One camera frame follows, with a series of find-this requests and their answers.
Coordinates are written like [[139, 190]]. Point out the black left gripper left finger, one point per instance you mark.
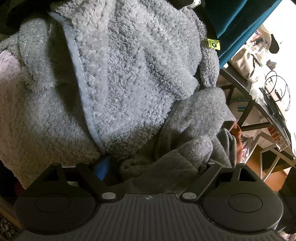
[[67, 201]]

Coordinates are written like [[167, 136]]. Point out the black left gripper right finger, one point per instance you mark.
[[235, 198]]

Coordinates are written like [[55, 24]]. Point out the grey knit sweater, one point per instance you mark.
[[196, 131]]

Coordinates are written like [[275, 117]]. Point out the light blue fleece robe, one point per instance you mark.
[[96, 76]]

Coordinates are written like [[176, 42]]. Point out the white tote bag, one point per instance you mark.
[[246, 64]]

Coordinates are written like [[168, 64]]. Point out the yellow green tag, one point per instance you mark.
[[214, 44]]

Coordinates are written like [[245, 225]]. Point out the teal curtain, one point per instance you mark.
[[232, 22]]

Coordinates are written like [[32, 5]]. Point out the black metal frame table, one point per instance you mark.
[[280, 138]]

